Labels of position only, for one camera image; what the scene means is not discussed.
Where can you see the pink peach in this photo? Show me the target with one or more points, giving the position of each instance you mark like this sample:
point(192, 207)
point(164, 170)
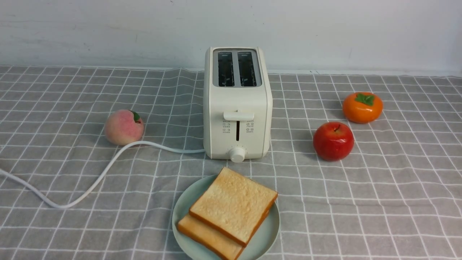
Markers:
point(123, 127)

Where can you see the white two-slot toaster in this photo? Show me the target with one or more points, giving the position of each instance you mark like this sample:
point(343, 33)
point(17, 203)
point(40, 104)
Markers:
point(237, 104)

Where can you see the orange persimmon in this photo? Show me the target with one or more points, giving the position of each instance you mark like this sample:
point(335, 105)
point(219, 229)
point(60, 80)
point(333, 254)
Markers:
point(362, 107)

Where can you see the toast slice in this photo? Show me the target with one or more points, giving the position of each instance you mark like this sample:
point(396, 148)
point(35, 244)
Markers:
point(234, 205)
point(213, 240)

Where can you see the red apple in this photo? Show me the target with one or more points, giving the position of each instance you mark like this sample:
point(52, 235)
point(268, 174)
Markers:
point(333, 141)

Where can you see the grey checkered tablecloth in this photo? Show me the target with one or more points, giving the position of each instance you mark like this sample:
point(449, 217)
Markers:
point(397, 195)

